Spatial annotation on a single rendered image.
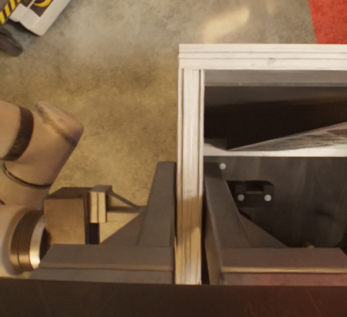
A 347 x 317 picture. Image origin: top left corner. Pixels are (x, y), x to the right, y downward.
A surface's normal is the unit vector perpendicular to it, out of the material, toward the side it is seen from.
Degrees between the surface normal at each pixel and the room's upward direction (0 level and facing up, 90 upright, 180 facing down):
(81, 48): 0
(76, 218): 0
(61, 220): 0
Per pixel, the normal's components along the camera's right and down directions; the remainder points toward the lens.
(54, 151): 0.66, 0.48
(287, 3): -0.03, 0.11
